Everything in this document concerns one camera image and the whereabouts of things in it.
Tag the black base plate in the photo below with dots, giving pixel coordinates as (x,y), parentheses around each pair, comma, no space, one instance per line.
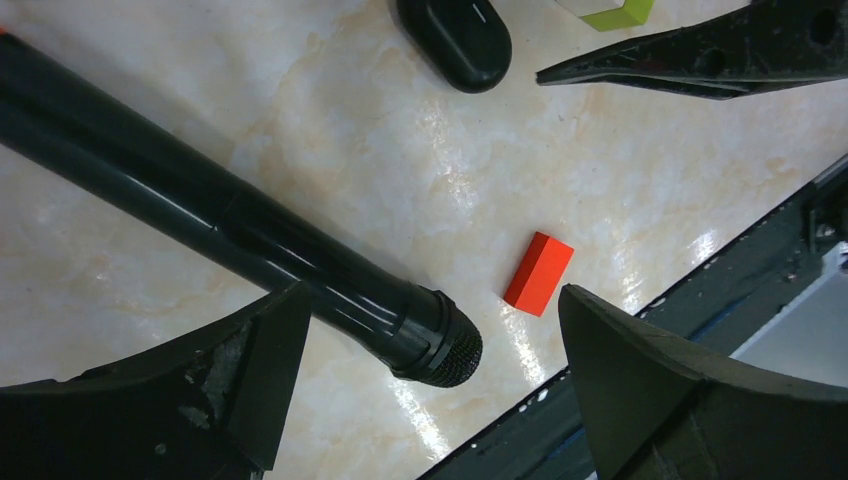
(774,298)

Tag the black earbud case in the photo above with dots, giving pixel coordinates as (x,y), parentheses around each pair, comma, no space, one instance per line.
(466,41)

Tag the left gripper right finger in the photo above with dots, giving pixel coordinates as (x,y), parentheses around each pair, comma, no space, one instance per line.
(657,406)

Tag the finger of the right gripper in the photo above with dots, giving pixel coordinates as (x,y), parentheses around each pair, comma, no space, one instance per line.
(764,47)

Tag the purple white green block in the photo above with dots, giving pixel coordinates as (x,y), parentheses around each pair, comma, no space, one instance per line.
(609,15)

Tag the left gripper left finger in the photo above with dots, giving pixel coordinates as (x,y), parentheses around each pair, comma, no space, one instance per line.
(210,404)

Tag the red block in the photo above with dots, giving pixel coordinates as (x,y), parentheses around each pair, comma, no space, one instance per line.
(538,274)

